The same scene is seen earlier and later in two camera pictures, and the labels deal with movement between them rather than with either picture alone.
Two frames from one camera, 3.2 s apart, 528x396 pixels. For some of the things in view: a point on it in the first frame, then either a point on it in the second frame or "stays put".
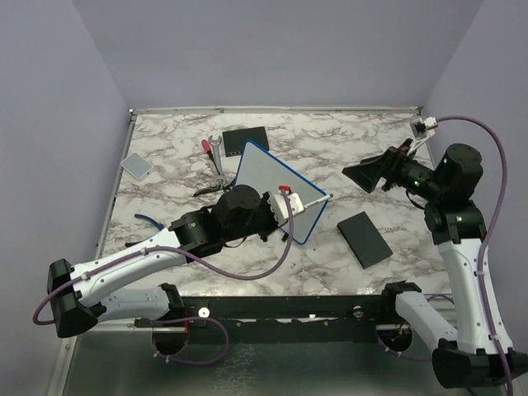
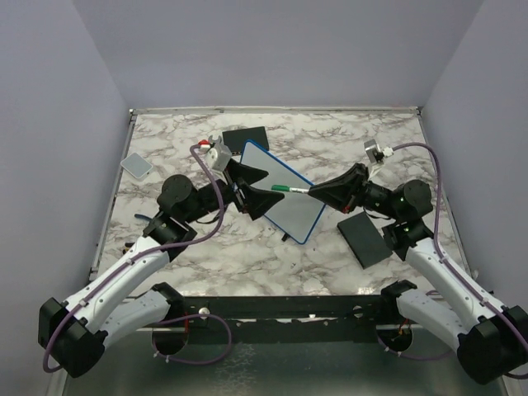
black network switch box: x=234 y=141 stays put
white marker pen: x=328 y=196 to x=299 y=190
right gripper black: x=391 y=163 to x=346 y=190
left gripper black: x=275 y=226 to x=256 y=200
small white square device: x=137 y=165 stays put
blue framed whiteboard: x=260 y=167 stays put
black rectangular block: x=365 y=241 stays put
